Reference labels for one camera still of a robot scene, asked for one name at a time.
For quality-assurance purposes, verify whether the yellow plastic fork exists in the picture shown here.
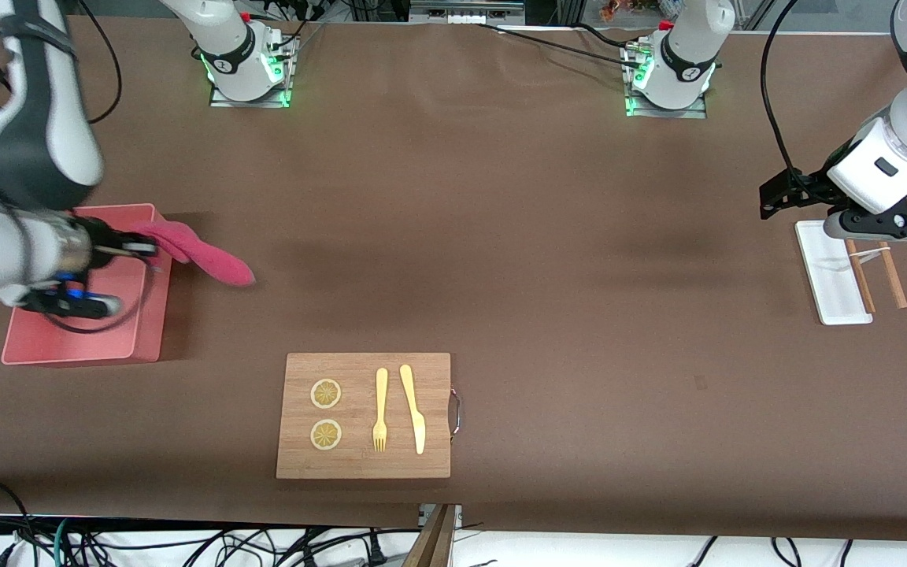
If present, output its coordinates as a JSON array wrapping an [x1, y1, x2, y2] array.
[[372, 368, 389, 453]]

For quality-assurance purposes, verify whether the black cable on table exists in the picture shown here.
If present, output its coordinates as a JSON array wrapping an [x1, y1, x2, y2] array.
[[473, 22, 645, 69]]

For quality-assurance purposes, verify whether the pink plastic bin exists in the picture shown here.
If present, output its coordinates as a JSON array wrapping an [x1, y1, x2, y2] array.
[[1, 203, 176, 367]]

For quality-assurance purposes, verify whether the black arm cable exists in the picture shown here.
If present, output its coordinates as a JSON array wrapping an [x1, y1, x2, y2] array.
[[40, 0, 149, 333], [760, 0, 805, 188]]

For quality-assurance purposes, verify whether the red pink cloth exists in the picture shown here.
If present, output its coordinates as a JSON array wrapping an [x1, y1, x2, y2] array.
[[129, 220, 256, 287]]

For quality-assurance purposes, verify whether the brown wooden plank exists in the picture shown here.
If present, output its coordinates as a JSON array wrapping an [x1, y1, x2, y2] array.
[[402, 504, 458, 567]]

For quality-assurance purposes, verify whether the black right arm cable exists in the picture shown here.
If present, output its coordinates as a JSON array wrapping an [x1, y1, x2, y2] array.
[[40, 0, 149, 333]]

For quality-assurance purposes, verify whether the white rectangular tray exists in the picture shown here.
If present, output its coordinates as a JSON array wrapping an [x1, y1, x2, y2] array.
[[794, 219, 873, 326]]

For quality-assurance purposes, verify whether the yellow plastic knife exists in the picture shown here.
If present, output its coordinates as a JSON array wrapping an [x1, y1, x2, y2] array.
[[399, 364, 427, 456]]

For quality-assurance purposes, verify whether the wooden cutting board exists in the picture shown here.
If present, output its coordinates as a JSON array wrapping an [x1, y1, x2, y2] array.
[[276, 352, 452, 480]]

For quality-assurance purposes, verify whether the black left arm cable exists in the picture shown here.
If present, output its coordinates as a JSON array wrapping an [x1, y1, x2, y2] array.
[[760, 0, 805, 188]]

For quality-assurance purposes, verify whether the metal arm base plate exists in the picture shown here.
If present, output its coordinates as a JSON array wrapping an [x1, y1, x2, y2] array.
[[208, 30, 297, 109], [623, 39, 710, 120]]

